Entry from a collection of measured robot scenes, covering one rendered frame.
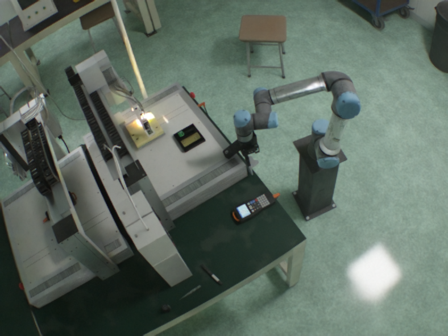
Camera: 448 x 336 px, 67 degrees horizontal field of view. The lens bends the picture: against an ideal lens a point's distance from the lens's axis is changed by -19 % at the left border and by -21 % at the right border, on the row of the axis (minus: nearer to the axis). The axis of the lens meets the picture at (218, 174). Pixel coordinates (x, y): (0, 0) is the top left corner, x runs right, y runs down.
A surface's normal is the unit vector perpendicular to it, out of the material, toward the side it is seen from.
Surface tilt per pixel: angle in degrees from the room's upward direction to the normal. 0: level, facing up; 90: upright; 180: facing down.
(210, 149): 0
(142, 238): 0
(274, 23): 2
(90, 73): 90
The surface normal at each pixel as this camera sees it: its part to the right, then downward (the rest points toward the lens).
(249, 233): -0.14, -0.52
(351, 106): 0.04, 0.77
